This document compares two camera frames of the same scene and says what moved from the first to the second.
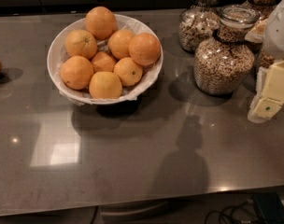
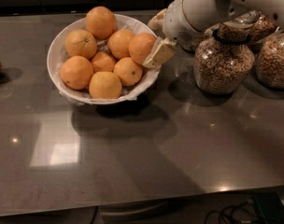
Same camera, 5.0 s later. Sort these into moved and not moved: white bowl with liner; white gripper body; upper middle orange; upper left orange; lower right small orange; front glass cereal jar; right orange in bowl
Moved: white gripper body
Not moved: upper left orange; right orange in bowl; front glass cereal jar; upper middle orange; lower right small orange; white bowl with liner
